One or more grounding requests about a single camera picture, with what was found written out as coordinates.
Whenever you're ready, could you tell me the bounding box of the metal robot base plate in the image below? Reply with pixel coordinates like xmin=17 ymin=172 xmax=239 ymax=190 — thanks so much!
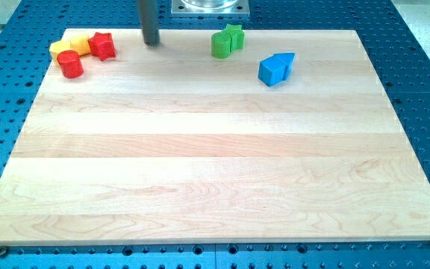
xmin=171 ymin=0 xmax=250 ymax=15

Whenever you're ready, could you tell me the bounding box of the yellow hexagon block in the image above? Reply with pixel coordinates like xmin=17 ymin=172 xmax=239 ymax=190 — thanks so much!
xmin=49 ymin=40 xmax=71 ymax=67

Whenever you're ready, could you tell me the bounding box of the green star block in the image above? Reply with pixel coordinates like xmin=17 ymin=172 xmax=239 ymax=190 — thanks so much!
xmin=223 ymin=24 xmax=245 ymax=52

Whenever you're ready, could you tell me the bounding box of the left board stop bolt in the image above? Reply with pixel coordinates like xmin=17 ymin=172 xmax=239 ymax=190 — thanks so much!
xmin=0 ymin=246 xmax=9 ymax=258

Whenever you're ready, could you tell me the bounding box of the red cylinder block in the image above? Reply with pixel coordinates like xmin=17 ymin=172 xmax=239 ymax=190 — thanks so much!
xmin=57 ymin=50 xmax=84 ymax=78

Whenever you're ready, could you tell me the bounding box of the wooden board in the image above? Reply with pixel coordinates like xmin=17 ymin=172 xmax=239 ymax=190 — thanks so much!
xmin=0 ymin=29 xmax=430 ymax=246

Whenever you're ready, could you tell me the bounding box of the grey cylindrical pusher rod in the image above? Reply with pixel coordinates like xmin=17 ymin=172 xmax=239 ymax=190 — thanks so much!
xmin=137 ymin=0 xmax=160 ymax=46

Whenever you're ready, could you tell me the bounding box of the red star block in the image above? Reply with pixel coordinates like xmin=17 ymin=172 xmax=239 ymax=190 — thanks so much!
xmin=88 ymin=32 xmax=116 ymax=61

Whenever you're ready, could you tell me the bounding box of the blue cube block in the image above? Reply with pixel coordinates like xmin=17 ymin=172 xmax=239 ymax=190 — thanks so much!
xmin=258 ymin=55 xmax=286 ymax=87

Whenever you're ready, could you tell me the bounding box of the green cylinder block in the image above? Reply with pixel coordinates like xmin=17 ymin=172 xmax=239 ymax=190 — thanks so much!
xmin=211 ymin=32 xmax=231 ymax=59

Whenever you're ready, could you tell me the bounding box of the blue triangular block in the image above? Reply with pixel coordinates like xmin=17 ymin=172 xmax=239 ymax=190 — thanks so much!
xmin=274 ymin=52 xmax=296 ymax=81

